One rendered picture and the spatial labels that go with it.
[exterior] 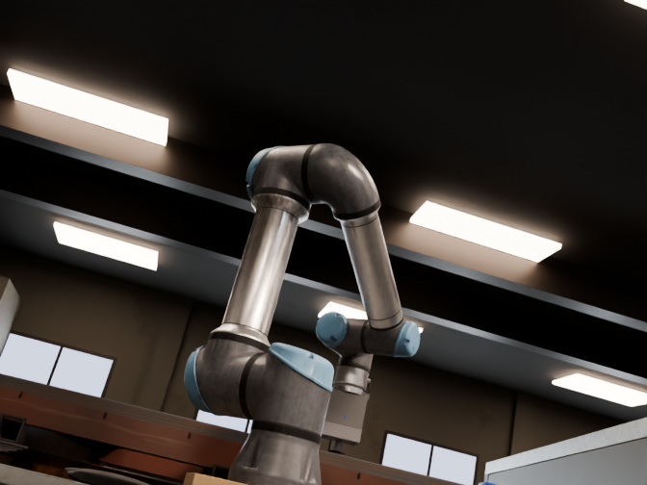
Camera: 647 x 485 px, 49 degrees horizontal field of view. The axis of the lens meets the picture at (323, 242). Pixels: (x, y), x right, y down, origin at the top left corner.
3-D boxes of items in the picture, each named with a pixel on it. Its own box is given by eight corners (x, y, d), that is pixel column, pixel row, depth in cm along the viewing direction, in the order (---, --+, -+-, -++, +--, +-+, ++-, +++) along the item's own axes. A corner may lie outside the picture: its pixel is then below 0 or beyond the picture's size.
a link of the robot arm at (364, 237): (378, 130, 135) (427, 338, 157) (327, 134, 141) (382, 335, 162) (353, 155, 127) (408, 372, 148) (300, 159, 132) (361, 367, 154)
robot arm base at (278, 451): (323, 501, 107) (336, 435, 111) (224, 479, 107) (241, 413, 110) (315, 501, 121) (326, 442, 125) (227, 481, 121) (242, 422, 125)
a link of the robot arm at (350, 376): (335, 370, 169) (369, 378, 169) (331, 389, 167) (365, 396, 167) (339, 363, 162) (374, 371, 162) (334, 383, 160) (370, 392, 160)
